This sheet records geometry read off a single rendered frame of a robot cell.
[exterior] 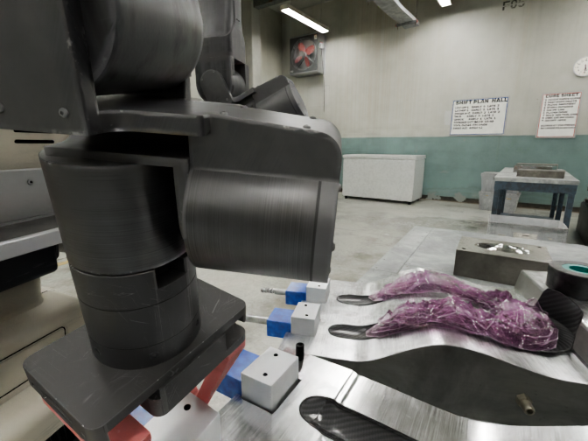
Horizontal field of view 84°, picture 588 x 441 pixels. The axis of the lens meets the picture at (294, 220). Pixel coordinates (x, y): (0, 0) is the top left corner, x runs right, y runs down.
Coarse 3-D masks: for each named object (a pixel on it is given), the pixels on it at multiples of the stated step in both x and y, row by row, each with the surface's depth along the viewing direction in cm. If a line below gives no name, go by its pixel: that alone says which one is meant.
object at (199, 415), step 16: (192, 400) 24; (144, 416) 24; (160, 416) 23; (176, 416) 23; (192, 416) 23; (208, 416) 23; (160, 432) 22; (176, 432) 22; (192, 432) 22; (208, 432) 22
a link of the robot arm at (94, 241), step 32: (64, 160) 12; (96, 160) 13; (128, 160) 13; (160, 160) 12; (64, 192) 13; (96, 192) 12; (128, 192) 13; (160, 192) 14; (64, 224) 13; (96, 224) 13; (128, 224) 13; (160, 224) 14; (96, 256) 14; (128, 256) 14; (160, 256) 15
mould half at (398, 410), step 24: (312, 360) 37; (312, 384) 34; (336, 384) 34; (360, 384) 34; (240, 408) 31; (288, 408) 31; (360, 408) 31; (384, 408) 31; (408, 408) 31; (432, 408) 32; (240, 432) 28; (264, 432) 28; (288, 432) 28; (312, 432) 28; (408, 432) 29; (432, 432) 29; (456, 432) 29; (480, 432) 29; (504, 432) 28; (528, 432) 27; (552, 432) 26; (576, 432) 25
